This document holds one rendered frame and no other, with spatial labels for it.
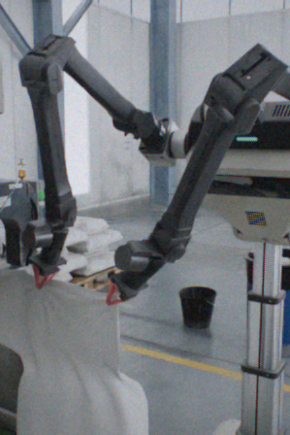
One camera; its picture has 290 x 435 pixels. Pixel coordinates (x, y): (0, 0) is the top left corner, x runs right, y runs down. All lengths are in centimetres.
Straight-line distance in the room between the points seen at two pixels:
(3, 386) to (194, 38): 868
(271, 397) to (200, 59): 867
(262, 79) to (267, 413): 124
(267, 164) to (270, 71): 52
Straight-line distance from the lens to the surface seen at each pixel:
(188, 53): 1018
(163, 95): 1007
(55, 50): 120
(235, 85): 95
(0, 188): 153
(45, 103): 122
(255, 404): 187
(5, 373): 220
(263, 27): 968
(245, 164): 144
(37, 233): 132
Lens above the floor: 148
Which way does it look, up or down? 9 degrees down
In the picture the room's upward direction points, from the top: straight up
